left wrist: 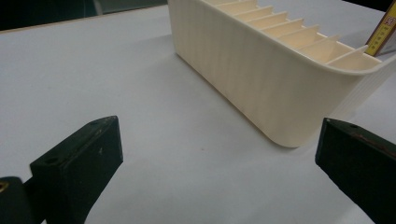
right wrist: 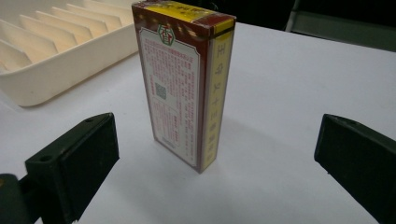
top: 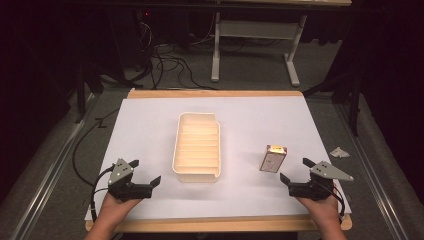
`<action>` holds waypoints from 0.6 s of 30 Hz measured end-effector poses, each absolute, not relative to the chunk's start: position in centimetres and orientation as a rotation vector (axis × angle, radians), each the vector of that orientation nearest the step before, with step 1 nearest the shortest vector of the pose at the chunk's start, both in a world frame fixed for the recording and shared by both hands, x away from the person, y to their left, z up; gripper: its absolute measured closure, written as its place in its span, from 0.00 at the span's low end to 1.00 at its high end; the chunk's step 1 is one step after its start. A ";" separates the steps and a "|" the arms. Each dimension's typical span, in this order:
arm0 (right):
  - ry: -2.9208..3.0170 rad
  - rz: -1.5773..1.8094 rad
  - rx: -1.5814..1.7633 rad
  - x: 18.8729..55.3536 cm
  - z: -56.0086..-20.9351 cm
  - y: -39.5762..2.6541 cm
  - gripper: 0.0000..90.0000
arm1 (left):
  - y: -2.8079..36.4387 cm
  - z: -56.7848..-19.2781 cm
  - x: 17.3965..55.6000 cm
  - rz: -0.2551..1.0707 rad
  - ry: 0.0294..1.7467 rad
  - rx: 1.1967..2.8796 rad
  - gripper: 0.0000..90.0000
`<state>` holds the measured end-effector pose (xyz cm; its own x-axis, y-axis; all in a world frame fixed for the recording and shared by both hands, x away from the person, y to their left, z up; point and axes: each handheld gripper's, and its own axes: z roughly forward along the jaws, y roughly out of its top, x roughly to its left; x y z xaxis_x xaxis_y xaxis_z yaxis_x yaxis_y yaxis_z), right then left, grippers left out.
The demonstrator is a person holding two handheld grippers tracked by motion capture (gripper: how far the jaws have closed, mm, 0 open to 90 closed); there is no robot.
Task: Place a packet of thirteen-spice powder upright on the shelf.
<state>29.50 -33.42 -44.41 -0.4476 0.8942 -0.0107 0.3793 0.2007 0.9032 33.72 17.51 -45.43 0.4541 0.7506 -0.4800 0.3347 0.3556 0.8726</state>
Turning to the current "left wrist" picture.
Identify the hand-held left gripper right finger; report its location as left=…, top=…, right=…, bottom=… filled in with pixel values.
left=315, top=117, right=396, bottom=224

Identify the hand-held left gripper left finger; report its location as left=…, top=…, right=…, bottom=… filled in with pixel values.
left=29, top=115, right=124, bottom=224

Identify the cream ribbed divided storage box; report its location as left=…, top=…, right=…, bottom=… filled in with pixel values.
left=167, top=0, right=396, bottom=148

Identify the yellow measuring tape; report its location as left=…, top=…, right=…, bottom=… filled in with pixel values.
left=364, top=0, right=396, bottom=58

